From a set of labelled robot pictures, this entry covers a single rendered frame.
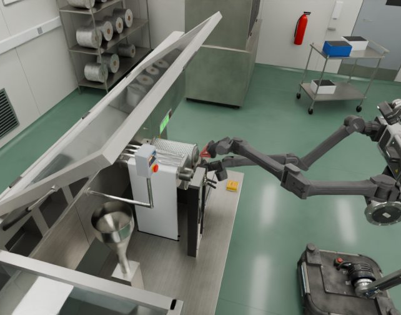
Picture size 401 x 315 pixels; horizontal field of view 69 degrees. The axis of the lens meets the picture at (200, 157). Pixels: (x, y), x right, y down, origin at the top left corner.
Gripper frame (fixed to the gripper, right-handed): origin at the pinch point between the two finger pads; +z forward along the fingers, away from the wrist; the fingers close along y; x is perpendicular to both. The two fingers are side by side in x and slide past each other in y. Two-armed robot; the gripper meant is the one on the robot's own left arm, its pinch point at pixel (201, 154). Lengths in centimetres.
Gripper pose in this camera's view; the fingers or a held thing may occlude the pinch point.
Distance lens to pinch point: 169.4
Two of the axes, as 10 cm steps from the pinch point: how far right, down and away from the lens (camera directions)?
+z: -7.8, 3.6, 5.1
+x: -5.7, -7.4, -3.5
